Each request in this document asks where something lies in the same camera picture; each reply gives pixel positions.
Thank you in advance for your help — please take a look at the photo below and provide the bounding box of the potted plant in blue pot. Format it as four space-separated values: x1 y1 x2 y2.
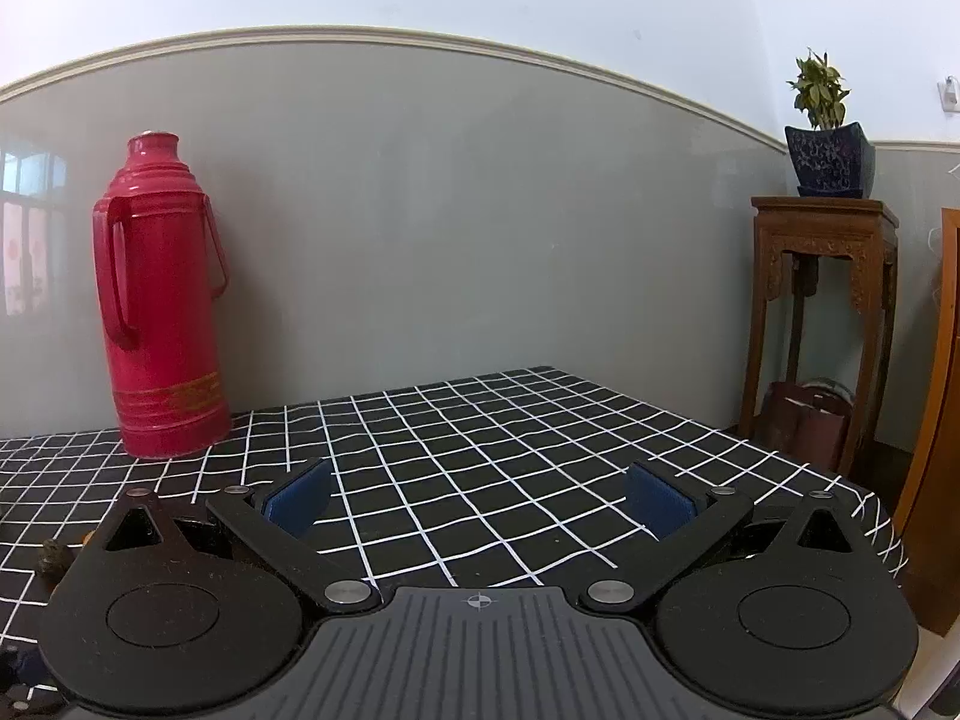
784 49 877 200

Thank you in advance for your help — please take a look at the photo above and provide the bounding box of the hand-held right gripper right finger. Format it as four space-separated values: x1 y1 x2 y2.
578 460 861 611

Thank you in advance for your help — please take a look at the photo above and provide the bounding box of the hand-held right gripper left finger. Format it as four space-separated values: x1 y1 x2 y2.
100 457 382 613

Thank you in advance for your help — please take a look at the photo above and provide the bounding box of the dark red round fruit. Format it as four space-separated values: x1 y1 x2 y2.
36 539 76 577

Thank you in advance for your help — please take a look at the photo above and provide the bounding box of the brown bag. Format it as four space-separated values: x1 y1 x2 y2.
759 379 858 470

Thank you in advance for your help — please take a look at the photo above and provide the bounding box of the carved wooden plant stand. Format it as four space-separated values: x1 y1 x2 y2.
739 196 901 478

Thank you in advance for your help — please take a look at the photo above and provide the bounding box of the black white checked tablecloth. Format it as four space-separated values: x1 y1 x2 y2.
0 367 910 650

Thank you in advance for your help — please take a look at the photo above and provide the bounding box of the red thermos flask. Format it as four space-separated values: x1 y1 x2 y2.
92 131 233 460

